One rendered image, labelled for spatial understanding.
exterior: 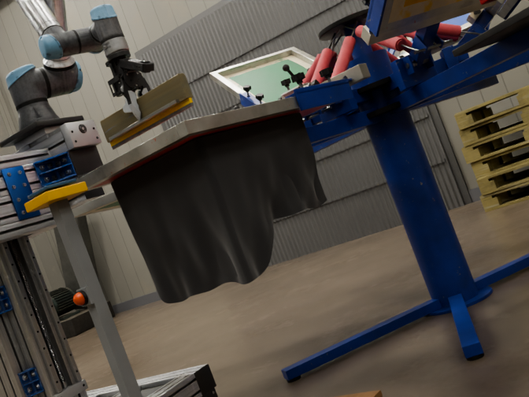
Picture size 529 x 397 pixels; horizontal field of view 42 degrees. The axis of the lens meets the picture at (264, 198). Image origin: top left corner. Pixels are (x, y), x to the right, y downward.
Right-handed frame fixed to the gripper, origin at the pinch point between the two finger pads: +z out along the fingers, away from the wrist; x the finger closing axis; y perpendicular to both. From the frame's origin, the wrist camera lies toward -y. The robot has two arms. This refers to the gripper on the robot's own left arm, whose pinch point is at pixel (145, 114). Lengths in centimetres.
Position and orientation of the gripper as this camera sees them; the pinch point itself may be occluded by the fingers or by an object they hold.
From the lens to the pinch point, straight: 215.0
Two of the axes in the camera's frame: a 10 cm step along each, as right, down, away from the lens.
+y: -6.9, 2.6, 6.7
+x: -6.3, 2.4, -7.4
